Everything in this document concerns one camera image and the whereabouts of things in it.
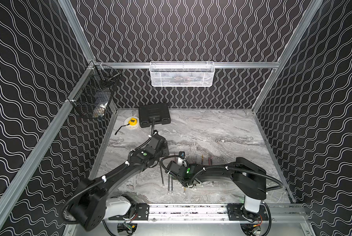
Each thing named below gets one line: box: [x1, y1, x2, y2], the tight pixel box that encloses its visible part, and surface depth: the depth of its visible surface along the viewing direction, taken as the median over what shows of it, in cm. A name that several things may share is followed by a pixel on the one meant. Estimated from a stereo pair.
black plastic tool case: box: [138, 102, 172, 128], surface depth 114 cm
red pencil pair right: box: [207, 155, 214, 166], surface depth 94 cm
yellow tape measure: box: [114, 116, 140, 136], surface depth 112 cm
